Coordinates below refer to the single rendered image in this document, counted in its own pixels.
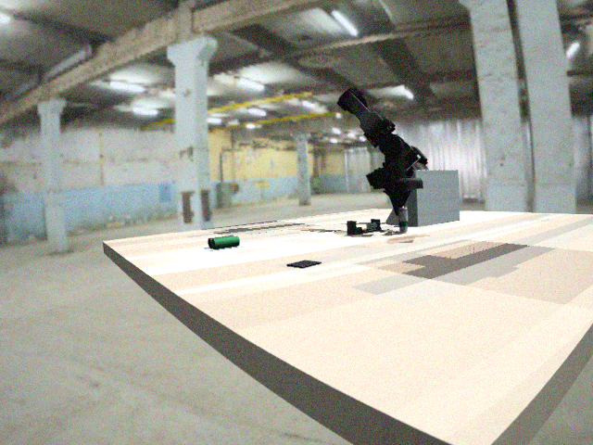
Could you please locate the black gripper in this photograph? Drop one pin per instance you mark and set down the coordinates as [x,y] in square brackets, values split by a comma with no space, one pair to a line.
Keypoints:
[399,190]

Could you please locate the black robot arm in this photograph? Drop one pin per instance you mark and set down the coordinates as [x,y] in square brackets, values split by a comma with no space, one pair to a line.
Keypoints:
[377,129]

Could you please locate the grey cylindrical battery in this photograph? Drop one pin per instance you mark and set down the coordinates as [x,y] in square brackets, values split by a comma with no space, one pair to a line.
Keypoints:
[402,220]

